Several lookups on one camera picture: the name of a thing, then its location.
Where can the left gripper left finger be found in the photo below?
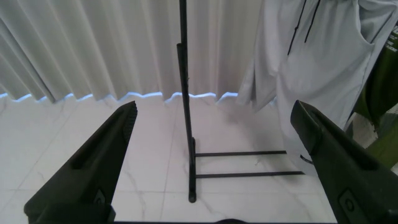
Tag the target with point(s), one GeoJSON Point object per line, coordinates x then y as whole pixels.
{"type": "Point", "coordinates": [84, 186]}

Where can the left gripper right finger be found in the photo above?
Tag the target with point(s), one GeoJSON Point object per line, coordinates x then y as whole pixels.
{"type": "Point", "coordinates": [357, 186]}

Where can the green garment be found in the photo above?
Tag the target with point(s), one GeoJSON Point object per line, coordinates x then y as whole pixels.
{"type": "Point", "coordinates": [384, 87]}

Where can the pale grey shorts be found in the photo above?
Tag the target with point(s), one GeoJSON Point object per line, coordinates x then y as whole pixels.
{"type": "Point", "coordinates": [311, 77]}

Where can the black clothes rack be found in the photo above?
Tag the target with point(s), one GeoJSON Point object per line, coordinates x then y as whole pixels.
{"type": "Point", "coordinates": [186, 93]}

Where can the white curtain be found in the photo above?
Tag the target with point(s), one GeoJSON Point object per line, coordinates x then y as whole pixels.
{"type": "Point", "coordinates": [93, 46]}

